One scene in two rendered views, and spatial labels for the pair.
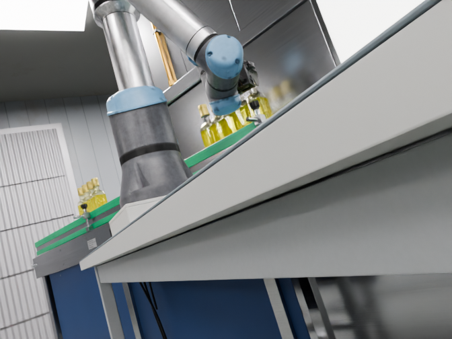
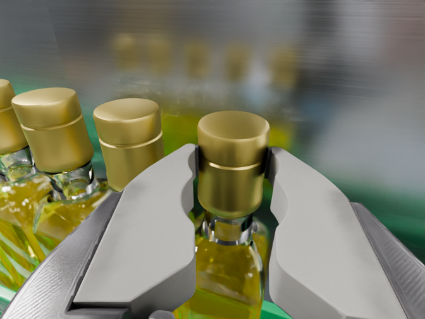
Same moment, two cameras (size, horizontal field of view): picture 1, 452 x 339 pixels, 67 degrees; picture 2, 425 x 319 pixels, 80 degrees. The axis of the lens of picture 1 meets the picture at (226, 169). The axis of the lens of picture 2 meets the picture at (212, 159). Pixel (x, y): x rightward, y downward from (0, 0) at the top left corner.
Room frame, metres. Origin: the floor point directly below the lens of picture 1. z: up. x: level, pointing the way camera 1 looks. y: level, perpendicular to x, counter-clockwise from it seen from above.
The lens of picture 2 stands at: (0.98, -0.12, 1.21)
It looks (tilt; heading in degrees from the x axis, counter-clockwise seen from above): 32 degrees down; 340
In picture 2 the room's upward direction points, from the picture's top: 1 degrees clockwise
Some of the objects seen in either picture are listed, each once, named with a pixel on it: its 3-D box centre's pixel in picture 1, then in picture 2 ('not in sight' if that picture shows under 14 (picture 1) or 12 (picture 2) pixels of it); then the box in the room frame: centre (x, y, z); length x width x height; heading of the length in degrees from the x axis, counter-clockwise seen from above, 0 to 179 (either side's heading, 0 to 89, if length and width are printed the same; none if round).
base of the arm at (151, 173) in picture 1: (156, 177); not in sight; (0.64, 0.13, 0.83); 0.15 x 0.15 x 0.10
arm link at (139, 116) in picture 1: (142, 123); not in sight; (0.65, 0.13, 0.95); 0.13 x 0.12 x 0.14; 7
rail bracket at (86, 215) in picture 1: (82, 218); not in sight; (1.57, 0.70, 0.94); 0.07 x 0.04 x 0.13; 141
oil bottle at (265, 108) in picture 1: (264, 123); (222, 318); (1.08, -0.16, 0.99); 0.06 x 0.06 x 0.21; 52
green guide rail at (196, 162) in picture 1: (107, 212); not in sight; (1.50, 0.56, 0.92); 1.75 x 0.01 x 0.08; 51
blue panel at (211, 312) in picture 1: (149, 291); not in sight; (1.55, 0.48, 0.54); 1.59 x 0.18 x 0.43; 51
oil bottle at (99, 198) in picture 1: (100, 204); not in sight; (1.78, 0.68, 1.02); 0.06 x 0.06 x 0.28; 51
